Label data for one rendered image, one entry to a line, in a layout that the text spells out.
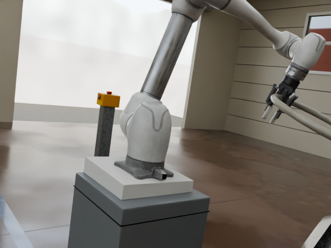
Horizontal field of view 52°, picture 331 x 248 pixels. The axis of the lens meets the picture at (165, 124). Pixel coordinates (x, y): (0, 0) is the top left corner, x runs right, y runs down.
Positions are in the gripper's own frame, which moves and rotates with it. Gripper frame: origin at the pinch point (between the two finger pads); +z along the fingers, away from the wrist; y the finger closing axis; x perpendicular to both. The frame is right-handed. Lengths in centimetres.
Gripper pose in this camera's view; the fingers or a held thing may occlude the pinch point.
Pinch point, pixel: (270, 115)
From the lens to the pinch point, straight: 170.8
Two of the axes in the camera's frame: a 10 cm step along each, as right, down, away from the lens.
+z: -4.2, 8.5, 3.2
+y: 5.3, 5.1, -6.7
